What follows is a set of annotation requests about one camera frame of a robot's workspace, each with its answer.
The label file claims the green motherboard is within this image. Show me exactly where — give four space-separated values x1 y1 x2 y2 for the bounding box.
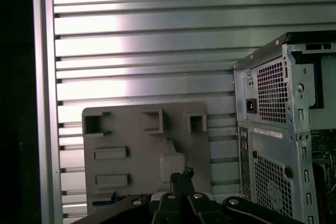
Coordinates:
311 129 336 183

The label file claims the black PC case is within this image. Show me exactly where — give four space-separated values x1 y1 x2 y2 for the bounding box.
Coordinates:
232 31 336 224

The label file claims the grey parts rack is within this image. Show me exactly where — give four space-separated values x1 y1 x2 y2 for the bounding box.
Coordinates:
81 100 215 217

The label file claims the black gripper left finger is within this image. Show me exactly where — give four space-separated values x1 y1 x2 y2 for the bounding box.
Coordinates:
78 173 183 224

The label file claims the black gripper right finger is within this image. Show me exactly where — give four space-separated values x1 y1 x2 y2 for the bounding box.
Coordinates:
182 166 308 224

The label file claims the RAM stick with black chips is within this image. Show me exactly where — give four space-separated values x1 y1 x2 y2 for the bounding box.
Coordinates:
92 199 118 207

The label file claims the grey power supply unit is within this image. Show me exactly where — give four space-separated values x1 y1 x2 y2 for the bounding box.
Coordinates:
243 56 336 130

